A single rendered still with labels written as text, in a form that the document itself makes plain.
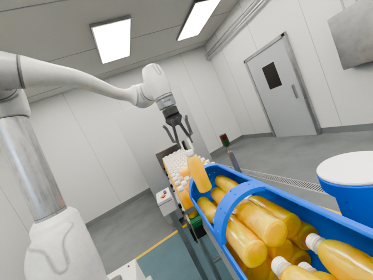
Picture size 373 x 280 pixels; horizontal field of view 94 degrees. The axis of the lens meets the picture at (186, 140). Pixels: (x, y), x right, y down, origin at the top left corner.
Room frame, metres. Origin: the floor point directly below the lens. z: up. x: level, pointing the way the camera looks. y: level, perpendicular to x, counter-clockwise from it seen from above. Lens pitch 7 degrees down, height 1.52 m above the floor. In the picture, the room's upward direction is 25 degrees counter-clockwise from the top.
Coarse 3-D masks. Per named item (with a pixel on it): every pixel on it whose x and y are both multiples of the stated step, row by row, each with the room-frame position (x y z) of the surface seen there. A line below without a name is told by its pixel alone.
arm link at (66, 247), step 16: (64, 224) 0.50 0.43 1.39; (48, 240) 0.44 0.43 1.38; (64, 240) 0.45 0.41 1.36; (80, 240) 0.48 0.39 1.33; (32, 256) 0.42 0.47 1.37; (48, 256) 0.42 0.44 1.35; (64, 256) 0.43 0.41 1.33; (80, 256) 0.45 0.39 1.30; (96, 256) 0.49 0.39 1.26; (32, 272) 0.41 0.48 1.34; (48, 272) 0.41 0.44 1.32; (64, 272) 0.42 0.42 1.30; (80, 272) 0.43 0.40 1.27; (96, 272) 0.46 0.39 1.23
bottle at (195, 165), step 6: (186, 156) 0.85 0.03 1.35; (192, 156) 0.84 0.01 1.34; (192, 162) 0.82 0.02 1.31; (198, 162) 0.83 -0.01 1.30; (192, 168) 0.82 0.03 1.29; (198, 168) 0.82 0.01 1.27; (204, 168) 0.85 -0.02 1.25; (192, 174) 0.84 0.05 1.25; (198, 174) 0.82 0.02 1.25; (204, 174) 0.83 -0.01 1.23; (198, 180) 0.83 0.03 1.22; (204, 180) 0.83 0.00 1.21; (198, 186) 0.84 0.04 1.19; (204, 186) 0.82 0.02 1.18; (210, 186) 0.84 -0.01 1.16; (204, 192) 0.83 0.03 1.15
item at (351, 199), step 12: (324, 180) 0.71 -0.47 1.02; (336, 192) 0.66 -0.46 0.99; (348, 192) 0.62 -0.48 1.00; (360, 192) 0.59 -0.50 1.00; (372, 192) 0.57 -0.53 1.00; (348, 204) 0.63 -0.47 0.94; (360, 204) 0.60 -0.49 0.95; (372, 204) 0.58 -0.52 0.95; (348, 216) 0.65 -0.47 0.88; (360, 216) 0.61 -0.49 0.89; (372, 216) 0.58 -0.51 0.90
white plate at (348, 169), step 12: (336, 156) 0.81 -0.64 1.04; (348, 156) 0.77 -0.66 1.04; (360, 156) 0.73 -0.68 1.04; (372, 156) 0.70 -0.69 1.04; (324, 168) 0.77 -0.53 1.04; (336, 168) 0.73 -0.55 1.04; (348, 168) 0.69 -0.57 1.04; (360, 168) 0.66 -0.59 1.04; (372, 168) 0.63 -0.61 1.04; (336, 180) 0.66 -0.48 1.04; (348, 180) 0.63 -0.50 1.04; (360, 180) 0.60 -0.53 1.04; (372, 180) 0.58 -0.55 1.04
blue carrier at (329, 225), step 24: (216, 168) 0.98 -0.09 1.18; (192, 192) 0.95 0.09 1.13; (240, 192) 0.53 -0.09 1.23; (264, 192) 0.70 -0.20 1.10; (216, 216) 0.55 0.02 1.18; (312, 216) 0.47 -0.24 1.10; (336, 216) 0.32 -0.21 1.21; (216, 240) 0.55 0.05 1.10; (360, 240) 0.35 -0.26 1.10; (312, 264) 0.45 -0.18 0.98
